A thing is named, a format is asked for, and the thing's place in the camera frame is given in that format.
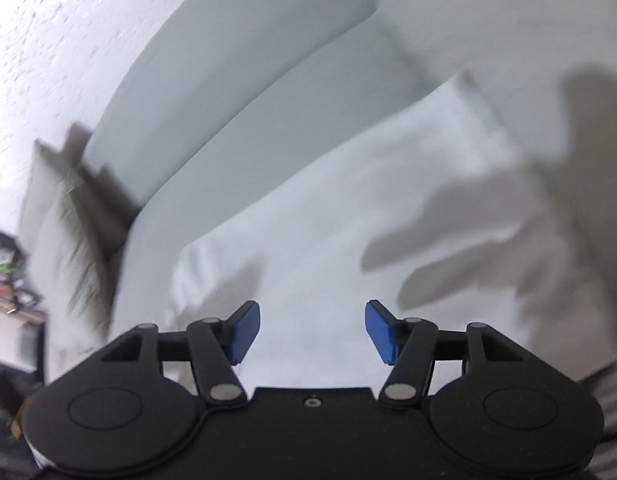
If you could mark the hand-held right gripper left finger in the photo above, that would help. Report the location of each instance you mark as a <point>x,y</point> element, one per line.
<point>246,331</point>

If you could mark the large grey cushion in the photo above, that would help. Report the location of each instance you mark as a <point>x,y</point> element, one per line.
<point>73,285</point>

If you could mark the grey sofa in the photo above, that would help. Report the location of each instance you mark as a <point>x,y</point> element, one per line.
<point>213,60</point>

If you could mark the dark shelf with goods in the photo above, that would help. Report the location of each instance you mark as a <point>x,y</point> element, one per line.
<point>8,270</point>

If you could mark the white hooded garment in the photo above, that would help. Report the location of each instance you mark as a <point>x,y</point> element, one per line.
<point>313,210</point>

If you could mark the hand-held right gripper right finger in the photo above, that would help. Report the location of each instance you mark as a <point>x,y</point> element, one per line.
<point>381,332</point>

